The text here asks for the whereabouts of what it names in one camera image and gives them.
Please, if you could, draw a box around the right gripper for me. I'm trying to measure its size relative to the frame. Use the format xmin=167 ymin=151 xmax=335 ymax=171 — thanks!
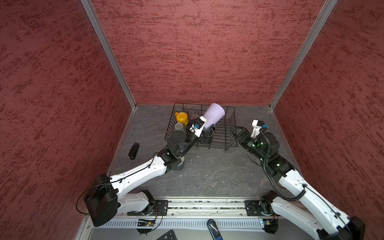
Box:
xmin=229 ymin=124 xmax=268 ymax=162

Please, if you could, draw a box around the black mug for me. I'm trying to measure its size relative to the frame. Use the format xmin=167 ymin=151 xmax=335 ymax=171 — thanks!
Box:
xmin=200 ymin=127 xmax=215 ymax=145

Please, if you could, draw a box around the yellow mug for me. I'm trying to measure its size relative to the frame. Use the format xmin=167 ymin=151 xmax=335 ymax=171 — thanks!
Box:
xmin=175 ymin=112 xmax=189 ymax=127

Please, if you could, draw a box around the purple cup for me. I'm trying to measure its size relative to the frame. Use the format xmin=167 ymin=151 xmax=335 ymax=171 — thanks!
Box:
xmin=203 ymin=103 xmax=226 ymax=131

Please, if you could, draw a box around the dark green mug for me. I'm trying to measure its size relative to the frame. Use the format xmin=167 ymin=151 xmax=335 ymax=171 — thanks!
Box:
xmin=173 ymin=157 xmax=185 ymax=171

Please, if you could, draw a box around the white grey mug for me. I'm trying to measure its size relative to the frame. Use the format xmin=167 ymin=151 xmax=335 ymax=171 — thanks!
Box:
xmin=174 ymin=123 xmax=186 ymax=133

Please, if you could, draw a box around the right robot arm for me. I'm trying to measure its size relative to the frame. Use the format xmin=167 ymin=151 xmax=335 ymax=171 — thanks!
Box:
xmin=231 ymin=126 xmax=366 ymax=240

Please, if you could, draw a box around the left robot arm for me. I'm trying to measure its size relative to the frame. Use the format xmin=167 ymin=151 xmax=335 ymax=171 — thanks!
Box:
xmin=84 ymin=124 xmax=205 ymax=227

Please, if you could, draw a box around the black blue handheld device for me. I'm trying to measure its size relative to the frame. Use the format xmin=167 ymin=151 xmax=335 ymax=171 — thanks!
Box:
xmin=207 ymin=219 xmax=223 ymax=240

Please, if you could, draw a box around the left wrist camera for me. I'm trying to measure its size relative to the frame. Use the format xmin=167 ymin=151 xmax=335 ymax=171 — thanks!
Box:
xmin=189 ymin=116 xmax=208 ymax=137

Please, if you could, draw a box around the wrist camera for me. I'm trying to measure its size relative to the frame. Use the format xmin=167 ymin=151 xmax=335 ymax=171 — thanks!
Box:
xmin=189 ymin=116 xmax=208 ymax=137
xmin=251 ymin=120 xmax=268 ymax=139

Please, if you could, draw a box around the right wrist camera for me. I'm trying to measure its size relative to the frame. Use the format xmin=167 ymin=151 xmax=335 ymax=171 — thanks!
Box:
xmin=251 ymin=120 xmax=268 ymax=139

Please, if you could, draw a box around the black wire dish rack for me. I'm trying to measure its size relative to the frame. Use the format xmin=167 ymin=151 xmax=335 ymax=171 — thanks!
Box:
xmin=165 ymin=103 xmax=238 ymax=150

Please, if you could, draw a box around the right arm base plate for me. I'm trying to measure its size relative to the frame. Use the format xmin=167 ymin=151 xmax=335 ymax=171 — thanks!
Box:
xmin=245 ymin=200 xmax=281 ymax=217

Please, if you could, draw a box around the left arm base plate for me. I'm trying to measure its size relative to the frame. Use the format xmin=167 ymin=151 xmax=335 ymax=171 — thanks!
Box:
xmin=127 ymin=200 xmax=169 ymax=217

